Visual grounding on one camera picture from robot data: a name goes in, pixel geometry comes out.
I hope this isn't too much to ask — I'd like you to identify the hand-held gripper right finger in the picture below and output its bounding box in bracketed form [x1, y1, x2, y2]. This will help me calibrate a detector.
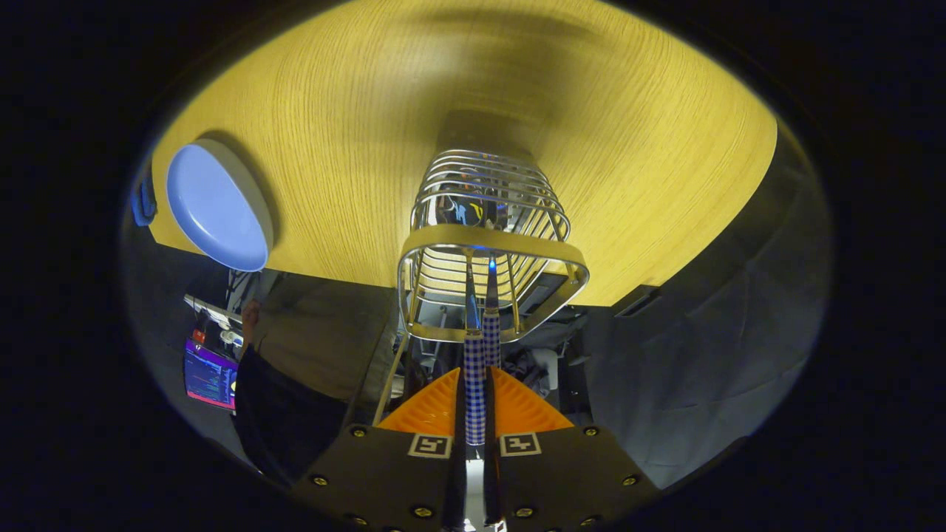
[484, 366, 662, 532]

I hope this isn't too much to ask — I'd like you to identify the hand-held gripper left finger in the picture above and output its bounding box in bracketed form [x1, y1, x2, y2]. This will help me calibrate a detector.
[288, 367, 468, 532]

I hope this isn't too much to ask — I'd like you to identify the spoon with checked handle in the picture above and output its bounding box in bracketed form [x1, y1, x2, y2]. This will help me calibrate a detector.
[436, 191, 490, 448]

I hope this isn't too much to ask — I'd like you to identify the fork with checked handle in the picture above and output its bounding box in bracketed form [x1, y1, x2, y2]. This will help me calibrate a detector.
[484, 255, 503, 370]

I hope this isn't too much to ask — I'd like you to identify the laptop screen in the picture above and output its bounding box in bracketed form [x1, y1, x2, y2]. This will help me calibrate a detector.
[183, 338, 239, 411]

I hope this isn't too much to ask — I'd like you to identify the blue plate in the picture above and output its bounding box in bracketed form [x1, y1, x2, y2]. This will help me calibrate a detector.
[166, 139, 275, 273]

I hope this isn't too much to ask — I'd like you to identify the blue folded towel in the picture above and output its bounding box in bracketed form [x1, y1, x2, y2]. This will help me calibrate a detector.
[131, 174, 158, 228]

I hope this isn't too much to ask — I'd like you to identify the black table bracket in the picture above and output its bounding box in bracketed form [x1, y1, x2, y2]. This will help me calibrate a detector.
[613, 287, 660, 318]

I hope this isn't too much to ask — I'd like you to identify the metal wire cutlery basket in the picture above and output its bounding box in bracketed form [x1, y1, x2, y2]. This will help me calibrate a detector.
[397, 149, 591, 344]

